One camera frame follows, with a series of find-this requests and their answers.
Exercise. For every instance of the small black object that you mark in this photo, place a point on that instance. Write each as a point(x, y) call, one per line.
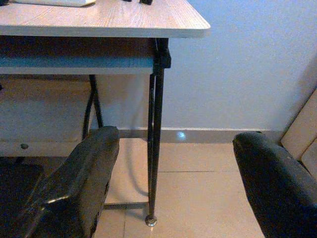
point(146, 1)

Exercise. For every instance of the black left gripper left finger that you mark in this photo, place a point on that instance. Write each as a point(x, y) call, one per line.
point(74, 178)

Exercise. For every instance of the wooden desk with black legs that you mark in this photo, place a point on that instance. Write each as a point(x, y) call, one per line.
point(123, 17)

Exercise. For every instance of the white flat object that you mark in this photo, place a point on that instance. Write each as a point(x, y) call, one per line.
point(62, 2)

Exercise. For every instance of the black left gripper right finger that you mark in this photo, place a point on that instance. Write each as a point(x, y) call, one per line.
point(280, 188)

